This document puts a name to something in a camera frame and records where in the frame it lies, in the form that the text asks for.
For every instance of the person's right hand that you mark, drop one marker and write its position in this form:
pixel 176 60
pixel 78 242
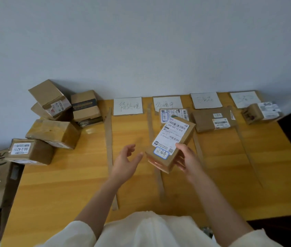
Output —
pixel 190 163

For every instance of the person's left hand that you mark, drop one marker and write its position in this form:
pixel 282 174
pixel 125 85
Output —
pixel 122 168

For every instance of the person's left thumb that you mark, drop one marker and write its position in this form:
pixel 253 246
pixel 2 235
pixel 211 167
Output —
pixel 128 149

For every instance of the person's right thumb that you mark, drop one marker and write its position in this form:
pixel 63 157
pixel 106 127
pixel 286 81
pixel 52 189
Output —
pixel 182 147

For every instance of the cardboard box with blue-circled label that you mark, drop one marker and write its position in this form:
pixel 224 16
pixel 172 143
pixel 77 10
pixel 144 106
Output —
pixel 168 142

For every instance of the person's left forearm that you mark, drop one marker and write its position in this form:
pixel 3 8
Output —
pixel 100 203

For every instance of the person's right forearm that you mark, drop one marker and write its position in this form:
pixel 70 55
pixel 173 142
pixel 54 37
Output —
pixel 219 210

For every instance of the brown tape strip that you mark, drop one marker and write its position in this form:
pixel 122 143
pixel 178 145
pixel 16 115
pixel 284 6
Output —
pixel 109 151
pixel 160 185

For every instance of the flat cardboard box white labels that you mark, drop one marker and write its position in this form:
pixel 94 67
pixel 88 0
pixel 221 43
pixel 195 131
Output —
pixel 172 113

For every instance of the flat brown paper parcel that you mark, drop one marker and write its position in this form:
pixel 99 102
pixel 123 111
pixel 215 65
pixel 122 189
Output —
pixel 207 120

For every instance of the white handwritten paper sign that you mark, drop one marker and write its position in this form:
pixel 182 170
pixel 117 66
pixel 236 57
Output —
pixel 245 99
pixel 167 103
pixel 206 100
pixel 128 106

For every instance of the cardboard box with dark band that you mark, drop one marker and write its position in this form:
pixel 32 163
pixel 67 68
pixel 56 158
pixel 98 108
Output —
pixel 85 108

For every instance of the large taped cardboard box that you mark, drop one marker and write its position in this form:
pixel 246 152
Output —
pixel 54 132

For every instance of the person's white garment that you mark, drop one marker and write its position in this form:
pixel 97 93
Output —
pixel 148 231

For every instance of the small box with large label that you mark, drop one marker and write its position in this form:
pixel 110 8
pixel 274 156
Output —
pixel 261 111

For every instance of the tilted cardboard box white label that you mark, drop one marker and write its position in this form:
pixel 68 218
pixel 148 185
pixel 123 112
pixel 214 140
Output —
pixel 49 96

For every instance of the cardboard box with printed label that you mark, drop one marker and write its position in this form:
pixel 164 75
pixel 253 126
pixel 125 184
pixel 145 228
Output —
pixel 32 151

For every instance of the small plain cardboard box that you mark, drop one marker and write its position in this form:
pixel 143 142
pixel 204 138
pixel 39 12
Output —
pixel 39 111

